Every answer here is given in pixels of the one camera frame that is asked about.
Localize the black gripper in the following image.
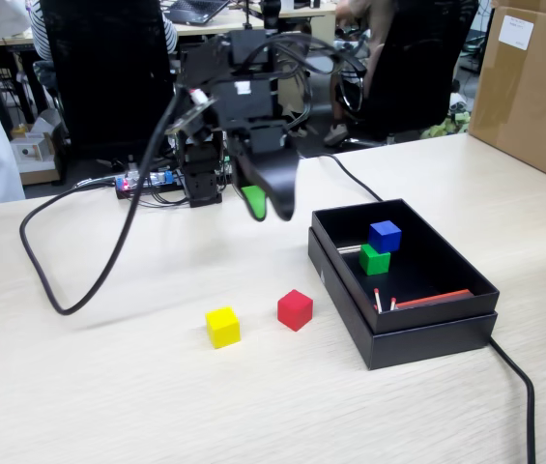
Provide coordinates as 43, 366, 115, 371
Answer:
212, 76, 302, 223

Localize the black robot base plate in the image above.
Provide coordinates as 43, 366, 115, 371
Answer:
115, 169, 235, 203

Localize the black office chair with armrest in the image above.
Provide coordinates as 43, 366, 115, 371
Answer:
329, 0, 479, 147

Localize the controller board with red LED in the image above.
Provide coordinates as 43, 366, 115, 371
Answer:
114, 169, 177, 195

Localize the small wrist camera board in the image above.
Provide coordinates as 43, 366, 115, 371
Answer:
164, 86, 218, 142

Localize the black laptop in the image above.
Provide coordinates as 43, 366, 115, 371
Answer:
163, 0, 232, 26

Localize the red wooden cube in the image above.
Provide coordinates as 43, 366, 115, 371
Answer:
276, 288, 314, 333

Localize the thick black camera cable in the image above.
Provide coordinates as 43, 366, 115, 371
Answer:
18, 89, 197, 317

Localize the green wooden cube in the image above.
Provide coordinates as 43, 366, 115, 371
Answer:
358, 244, 392, 277

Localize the white paper label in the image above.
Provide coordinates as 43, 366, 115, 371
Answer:
498, 14, 535, 50

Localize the small white product carton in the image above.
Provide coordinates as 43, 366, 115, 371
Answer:
11, 136, 56, 163

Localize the black cardboard box lid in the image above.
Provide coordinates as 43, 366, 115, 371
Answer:
307, 226, 499, 372

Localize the person in striped shirt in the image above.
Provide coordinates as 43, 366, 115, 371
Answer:
28, 0, 179, 64

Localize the black mesh office chair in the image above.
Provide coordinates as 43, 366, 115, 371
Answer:
39, 0, 178, 163

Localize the blue wooden cube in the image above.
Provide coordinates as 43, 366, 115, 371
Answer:
367, 219, 403, 254

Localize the orange flat matchbox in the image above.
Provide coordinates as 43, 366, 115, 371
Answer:
395, 288, 475, 309

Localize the seated person in shorts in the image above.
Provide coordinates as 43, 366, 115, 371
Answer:
323, 0, 399, 148

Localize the black pole with white rings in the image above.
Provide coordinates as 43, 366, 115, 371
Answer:
258, 0, 286, 122

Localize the yellow wooden cube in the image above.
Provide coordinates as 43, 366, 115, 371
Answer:
204, 305, 243, 350

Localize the large brown cardboard box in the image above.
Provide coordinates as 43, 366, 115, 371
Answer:
468, 0, 546, 192

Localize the green paper scraps pile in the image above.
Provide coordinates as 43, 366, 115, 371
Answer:
419, 109, 472, 141

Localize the black cardboard box tray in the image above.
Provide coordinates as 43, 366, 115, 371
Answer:
311, 197, 501, 334

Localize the open white cardboard carton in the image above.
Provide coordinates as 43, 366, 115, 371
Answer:
14, 108, 66, 188

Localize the thick black power cable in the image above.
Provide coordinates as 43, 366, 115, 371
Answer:
315, 153, 537, 464

